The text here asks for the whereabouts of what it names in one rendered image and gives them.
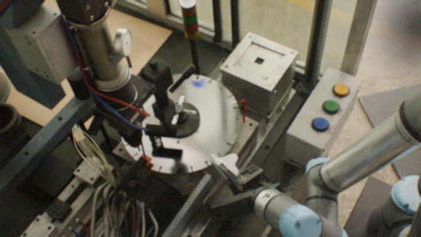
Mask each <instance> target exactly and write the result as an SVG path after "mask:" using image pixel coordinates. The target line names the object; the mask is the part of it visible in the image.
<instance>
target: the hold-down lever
mask: <svg viewBox="0 0 421 237"><path fill-rule="evenodd" d="M195 71H196V68H195V66H194V65H189V66H188V67H187V68H186V69H185V70H184V71H183V72H182V75H181V77H180V78H179V79H178V80H177V81H176V82H175V83H174V85H173V86H172V87H171V88H170V89H169V92H170V93H171V94H173V93H174V92H175V91H176V89H178V87H180V85H181V84H182V83H183V82H184V81H185V80H188V79H189V78H190V77H191V76H192V75H193V74H194V72H195Z"/></svg>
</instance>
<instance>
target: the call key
mask: <svg viewBox="0 0 421 237"><path fill-rule="evenodd" d="M348 91H349V88H348V86H347V85H344V84H342V83H339V84H337V85H335V87H334V92H335V93H336V94H337V95H341V96H343V95H347V94H348Z"/></svg>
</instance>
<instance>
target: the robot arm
mask: <svg viewBox="0 0 421 237"><path fill-rule="evenodd" d="M419 146H421V91H419V92H417V93H414V94H413V95H411V96H410V97H408V98H407V99H406V100H404V101H403V102H402V103H401V104H400V105H399V106H398V112H397V113H395V114H394V115H392V116H391V117H390V118H388V119H386V121H384V122H382V123H381V124H380V125H378V126H377V127H375V128H374V129H372V130H371V131H369V132H368V133H367V134H365V135H364V136H363V137H361V138H359V139H358V140H357V141H355V142H354V143H352V144H351V145H350V146H349V147H347V148H346V149H344V150H342V151H341V152H340V153H338V154H337V155H335V156H334V157H332V158H331V159H327V158H317V159H313V160H311V161H309V162H308V164H307V166H306V174H305V181H306V188H305V205H304V206H303V205H302V204H300V203H298V202H297V201H295V200H294V199H291V198H290V197H289V196H287V195H285V194H284V192H283V190H282V187H281V184H280V183H278V182H277V183H275V184H273V183H271V182H269V180H268V177H267V176H266V175H265V172H264V170H262V169H261V168H259V167H257V166H255V165H254V164H252V165H250V166H249V167H247V168H245V169H244V170H242V171H241V172H240V173H241V175H239V176H238V177H236V176H237V174H238V169H237V168H236V167H235V163H236V162H237V160H238V157H237V155H235V154H231V155H227V156H225V157H222V158H217V157H216V156H215V155H213V154H211V155H210V160H211V162H212V164H213V165H214V166H215V167H216V169H217V170H218V171H219V172H220V173H221V174H222V176H223V177H224V179H226V180H228V181H229V182H230V183H229V187H230V189H231V191H232V193H233V195H234V196H232V197H229V198H226V199H223V200H220V201H217V202H214V203H211V204H210V205H209V213H210V216H211V218H212V220H213V222H214V223H215V224H219V223H223V222H225V221H228V220H231V219H235V218H238V217H241V216H242V215H245V214H248V213H251V212H254V213H255V214H256V215H257V216H258V218H259V219H261V220H262V221H264V222H265V223H266V224H268V225H269V226H271V227H272V228H274V229H275V230H276V231H278V232H279V233H281V234H282V235H283V236H284V237H347V235H346V233H345V231H344V230H343V229H342V228H341V227H340V226H338V194H339V193H340V192H342V191H344V190H345V189H348V188H349V187H352V186H353V185H355V184H356V183H358V182H360V181H362V180H364V179H365V178H367V177H368V176H370V175H372V174H374V173H376V172H377V171H379V170H380V169H383V168H384V167H386V166H387V165H389V164H391V163H392V162H395V161H396V160H398V159H399V158H401V157H403V156H405V155H407V154H408V153H410V152H411V151H413V150H415V149H417V148H418V147H419ZM253 167H255V168H257V169H258V170H256V169H255V168H253ZM265 178H266V179H265ZM368 232H369V235H370V237H421V172H420V175H419V176H408V177H404V178H403V179H401V180H399V181H398V182H397V183H396V185H394V187H393V188H392V192H391V194H390V195H389V197H388V199H387V201H386V202H385V203H383V204H381V205H379V206H378V207H376V208H375V209H374V211H373V212H372V214H371V216H370V218H369V220H368Z"/></svg>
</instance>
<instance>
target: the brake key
mask: <svg viewBox="0 0 421 237"><path fill-rule="evenodd" d="M313 126H314V128H315V129H317V130H324V129H326V128H327V126H328V122H327V120H326V119H325V118H323V117H318V118H315V119H314V121H313Z"/></svg>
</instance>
